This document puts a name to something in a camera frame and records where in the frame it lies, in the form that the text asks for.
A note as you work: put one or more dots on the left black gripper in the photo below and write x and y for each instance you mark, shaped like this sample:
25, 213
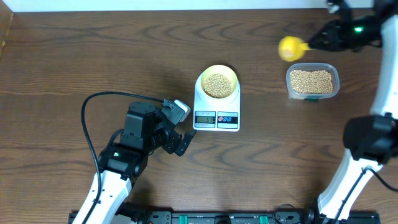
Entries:
170, 146

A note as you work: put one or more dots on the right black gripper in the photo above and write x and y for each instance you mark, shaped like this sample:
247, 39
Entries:
333, 31

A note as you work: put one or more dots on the yellow measuring scoop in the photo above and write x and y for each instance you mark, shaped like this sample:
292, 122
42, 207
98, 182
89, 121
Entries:
292, 48

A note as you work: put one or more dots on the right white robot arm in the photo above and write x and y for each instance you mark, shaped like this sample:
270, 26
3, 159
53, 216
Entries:
369, 141

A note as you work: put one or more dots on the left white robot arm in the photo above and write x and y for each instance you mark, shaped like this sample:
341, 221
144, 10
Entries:
147, 127

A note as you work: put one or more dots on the white digital kitchen scale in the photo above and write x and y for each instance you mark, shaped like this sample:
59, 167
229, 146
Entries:
217, 114

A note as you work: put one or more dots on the soybeans in bowl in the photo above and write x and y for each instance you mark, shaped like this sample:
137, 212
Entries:
218, 86

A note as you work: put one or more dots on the yellow plastic bowl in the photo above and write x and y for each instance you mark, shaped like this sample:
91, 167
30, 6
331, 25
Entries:
222, 69

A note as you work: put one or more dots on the clear container of soybeans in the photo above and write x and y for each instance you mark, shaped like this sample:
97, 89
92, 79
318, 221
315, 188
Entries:
312, 81

